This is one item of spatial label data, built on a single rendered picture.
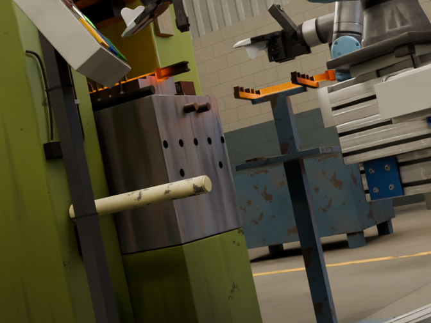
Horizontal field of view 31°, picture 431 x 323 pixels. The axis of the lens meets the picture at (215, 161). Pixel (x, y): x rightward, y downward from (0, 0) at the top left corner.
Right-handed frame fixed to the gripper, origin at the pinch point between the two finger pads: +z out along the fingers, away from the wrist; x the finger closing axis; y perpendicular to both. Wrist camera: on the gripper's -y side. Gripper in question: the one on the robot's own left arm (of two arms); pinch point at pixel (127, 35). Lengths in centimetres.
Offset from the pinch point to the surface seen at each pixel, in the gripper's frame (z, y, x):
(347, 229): -16, -111, -402
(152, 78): 4.1, -3.5, -42.6
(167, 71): -0.5, -4.4, -44.7
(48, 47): 16.0, 8.0, 11.2
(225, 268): 27, -62, -49
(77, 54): 10.4, -3.1, 26.9
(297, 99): -93, 21, -892
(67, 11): 5.7, 5.6, 26.9
